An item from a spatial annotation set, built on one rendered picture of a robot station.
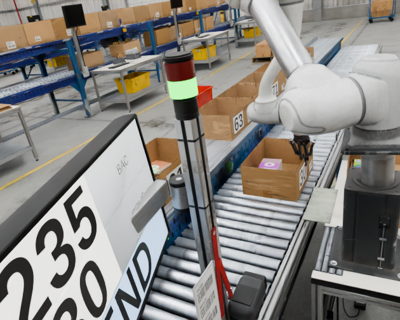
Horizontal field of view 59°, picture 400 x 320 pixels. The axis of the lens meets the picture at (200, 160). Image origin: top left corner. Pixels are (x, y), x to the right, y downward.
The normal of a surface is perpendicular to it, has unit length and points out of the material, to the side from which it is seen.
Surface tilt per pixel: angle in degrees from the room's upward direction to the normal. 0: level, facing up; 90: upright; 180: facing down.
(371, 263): 90
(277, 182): 90
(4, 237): 4
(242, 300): 8
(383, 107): 91
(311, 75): 33
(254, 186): 91
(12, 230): 4
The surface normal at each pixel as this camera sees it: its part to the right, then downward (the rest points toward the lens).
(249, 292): -0.20, -0.83
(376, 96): 0.11, 0.29
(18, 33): 0.86, 0.10
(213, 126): -0.47, 0.44
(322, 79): -0.01, -0.54
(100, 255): 0.97, -0.12
